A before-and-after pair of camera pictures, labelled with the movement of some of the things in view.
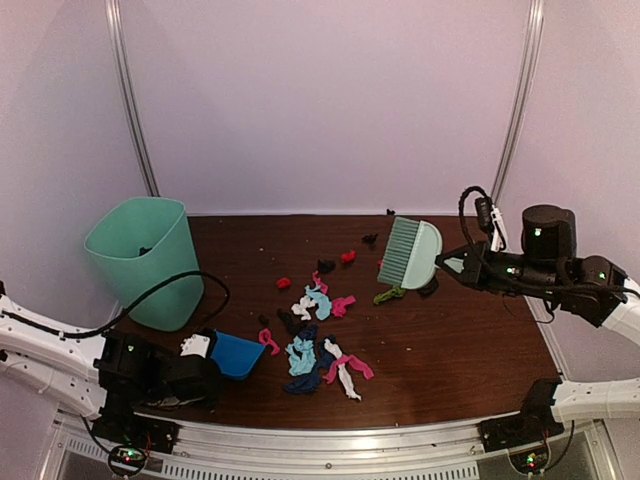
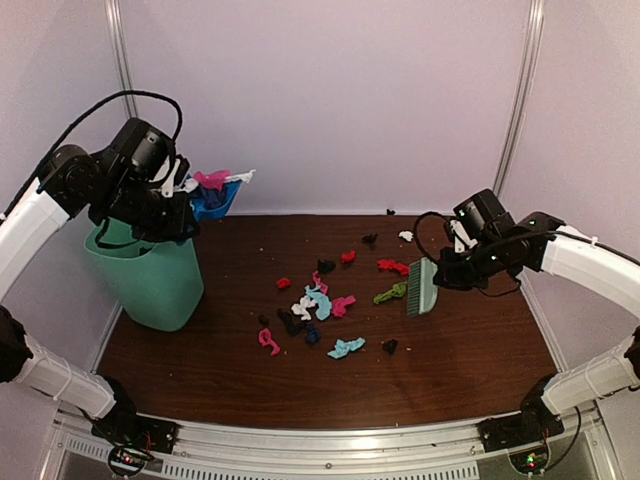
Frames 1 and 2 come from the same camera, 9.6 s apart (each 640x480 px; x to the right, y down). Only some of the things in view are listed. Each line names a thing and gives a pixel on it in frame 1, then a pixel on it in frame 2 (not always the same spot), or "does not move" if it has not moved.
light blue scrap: (322, 301) does not move
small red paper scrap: (283, 282) does not move
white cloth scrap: (343, 373) -> (192, 183)
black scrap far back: (369, 240) does not move
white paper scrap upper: (301, 308) does not move
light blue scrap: (301, 356) -> (343, 347)
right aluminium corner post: (529, 76) does not move
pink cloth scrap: (354, 362) -> (213, 180)
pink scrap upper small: (324, 288) does not move
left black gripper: (208, 404) -> (177, 227)
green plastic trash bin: (140, 243) does not move
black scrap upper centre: (326, 266) does not move
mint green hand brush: (409, 256) -> (422, 290)
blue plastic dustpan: (235, 356) -> (208, 204)
